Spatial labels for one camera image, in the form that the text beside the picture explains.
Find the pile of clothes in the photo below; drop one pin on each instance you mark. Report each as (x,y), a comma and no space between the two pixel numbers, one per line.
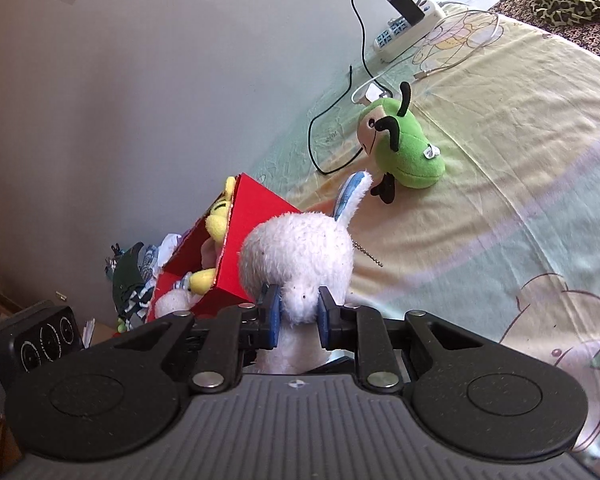
(130,280)

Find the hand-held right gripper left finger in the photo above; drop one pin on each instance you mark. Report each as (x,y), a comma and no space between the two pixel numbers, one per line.
(275,317)

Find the yellow plush toy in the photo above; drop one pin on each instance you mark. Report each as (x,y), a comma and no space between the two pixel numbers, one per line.
(217,220)

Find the white charger plug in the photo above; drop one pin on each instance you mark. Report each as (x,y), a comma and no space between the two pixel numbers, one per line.
(376,94)

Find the green plush toy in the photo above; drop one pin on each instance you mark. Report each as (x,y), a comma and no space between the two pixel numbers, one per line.
(410,145)

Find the white power strip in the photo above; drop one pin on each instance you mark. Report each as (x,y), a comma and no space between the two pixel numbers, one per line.
(405,35)

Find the black device with dials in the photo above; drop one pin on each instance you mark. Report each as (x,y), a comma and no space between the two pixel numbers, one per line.
(35,340)

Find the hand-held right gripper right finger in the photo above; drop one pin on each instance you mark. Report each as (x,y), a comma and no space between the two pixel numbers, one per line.
(322,317)

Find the red cardboard box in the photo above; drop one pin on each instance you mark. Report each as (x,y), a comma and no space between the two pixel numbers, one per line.
(250,225)

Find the small white plush toy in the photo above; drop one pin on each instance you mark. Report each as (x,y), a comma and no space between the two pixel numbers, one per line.
(172,302)

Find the printed bed sheet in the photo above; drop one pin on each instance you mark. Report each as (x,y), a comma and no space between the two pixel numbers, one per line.
(505,185)

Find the black power adapter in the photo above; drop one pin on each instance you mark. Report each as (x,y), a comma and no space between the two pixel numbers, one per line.
(405,5)

